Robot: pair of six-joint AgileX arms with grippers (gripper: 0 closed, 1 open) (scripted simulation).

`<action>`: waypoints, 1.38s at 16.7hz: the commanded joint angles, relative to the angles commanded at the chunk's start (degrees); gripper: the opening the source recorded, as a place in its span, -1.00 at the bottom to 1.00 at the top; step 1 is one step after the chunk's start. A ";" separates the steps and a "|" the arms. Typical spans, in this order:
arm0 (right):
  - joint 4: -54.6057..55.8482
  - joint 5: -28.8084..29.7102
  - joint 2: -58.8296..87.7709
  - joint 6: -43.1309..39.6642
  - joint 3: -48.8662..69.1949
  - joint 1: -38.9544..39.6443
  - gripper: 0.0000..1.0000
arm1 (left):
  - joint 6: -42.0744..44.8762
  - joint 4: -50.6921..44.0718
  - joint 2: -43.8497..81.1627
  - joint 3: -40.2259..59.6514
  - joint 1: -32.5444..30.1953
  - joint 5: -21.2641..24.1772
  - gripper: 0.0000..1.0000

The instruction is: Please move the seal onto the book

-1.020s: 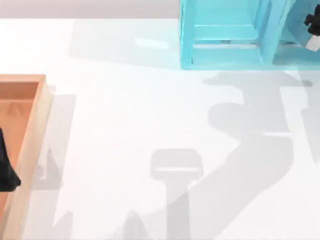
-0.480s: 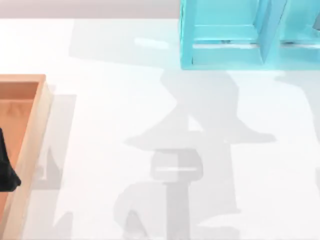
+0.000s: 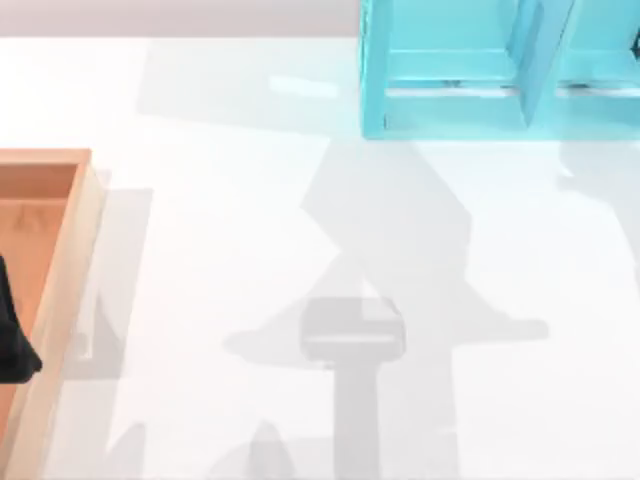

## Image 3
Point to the light blue rack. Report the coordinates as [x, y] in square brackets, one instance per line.
[440, 65]

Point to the shallow salmon-coloured box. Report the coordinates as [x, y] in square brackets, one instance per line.
[60, 240]

